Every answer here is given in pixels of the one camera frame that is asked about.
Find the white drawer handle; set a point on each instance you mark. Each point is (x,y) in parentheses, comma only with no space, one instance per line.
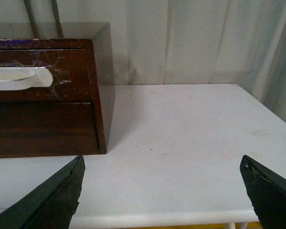
(22,78)

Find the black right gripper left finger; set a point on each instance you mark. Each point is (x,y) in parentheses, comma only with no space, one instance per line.
(52,204)

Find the wooden drawer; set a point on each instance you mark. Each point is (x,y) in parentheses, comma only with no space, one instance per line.
(47,129)
(68,67)

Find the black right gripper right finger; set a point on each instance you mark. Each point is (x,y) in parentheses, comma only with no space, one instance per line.
(267,192)

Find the white table leg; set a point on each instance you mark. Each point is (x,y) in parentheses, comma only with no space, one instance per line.
(241,225)

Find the white curtain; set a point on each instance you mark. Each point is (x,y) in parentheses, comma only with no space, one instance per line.
(182,41)

